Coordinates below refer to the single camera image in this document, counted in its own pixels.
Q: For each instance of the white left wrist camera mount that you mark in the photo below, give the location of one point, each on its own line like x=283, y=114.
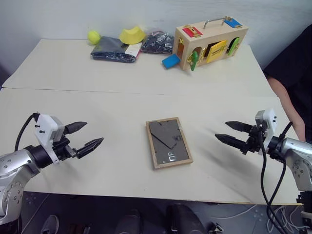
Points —
x=45, y=127

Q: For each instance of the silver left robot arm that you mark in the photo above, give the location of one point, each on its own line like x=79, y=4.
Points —
x=15, y=161

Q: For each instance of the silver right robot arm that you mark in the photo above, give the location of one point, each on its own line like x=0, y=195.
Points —
x=296, y=152

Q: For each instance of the wooden picture frame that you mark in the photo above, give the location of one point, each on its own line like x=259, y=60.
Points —
x=168, y=143

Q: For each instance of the bag of black items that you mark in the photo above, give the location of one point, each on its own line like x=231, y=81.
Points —
x=158, y=42

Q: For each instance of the yellow bowl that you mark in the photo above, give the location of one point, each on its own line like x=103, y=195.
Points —
x=132, y=35

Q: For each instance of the wooden latch lock box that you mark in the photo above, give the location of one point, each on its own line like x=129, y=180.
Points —
x=212, y=35

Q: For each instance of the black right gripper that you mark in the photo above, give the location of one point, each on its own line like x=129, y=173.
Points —
x=255, y=141

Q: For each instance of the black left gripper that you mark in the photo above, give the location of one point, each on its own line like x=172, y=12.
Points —
x=62, y=149

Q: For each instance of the grey shoe-like shape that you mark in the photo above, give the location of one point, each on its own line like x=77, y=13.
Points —
x=49, y=224

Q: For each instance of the person's bare forearm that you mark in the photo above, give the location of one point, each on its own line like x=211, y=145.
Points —
x=284, y=102

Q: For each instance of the person in black shirt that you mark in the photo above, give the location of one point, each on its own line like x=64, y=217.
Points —
x=296, y=63

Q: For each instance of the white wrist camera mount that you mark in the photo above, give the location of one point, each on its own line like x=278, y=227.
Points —
x=270, y=120
x=45, y=127

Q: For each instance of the yellow-green tennis ball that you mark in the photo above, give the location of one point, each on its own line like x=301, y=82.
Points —
x=93, y=37

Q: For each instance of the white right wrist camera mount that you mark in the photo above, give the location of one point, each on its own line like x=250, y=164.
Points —
x=270, y=120

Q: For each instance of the bagged dark folded cloth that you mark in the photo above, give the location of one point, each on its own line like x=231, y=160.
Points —
x=109, y=50

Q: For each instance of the blue sponge block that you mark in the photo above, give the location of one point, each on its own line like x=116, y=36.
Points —
x=170, y=61

